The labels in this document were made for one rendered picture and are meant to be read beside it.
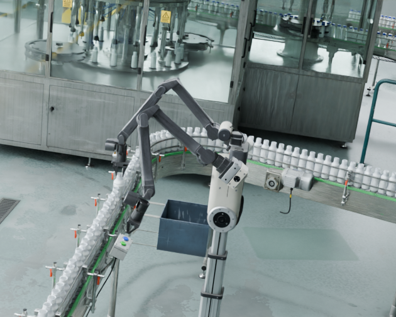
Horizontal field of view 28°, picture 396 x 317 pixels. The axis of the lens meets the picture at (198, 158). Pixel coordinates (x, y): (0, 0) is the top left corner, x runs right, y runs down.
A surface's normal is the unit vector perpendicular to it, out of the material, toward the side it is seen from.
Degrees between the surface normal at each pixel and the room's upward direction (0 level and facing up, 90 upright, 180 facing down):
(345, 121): 90
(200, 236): 90
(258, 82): 90
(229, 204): 101
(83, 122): 90
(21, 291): 0
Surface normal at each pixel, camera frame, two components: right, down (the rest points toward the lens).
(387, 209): -0.44, 0.30
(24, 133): -0.12, 0.33
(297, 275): 0.11, -0.93
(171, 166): 0.65, 0.33
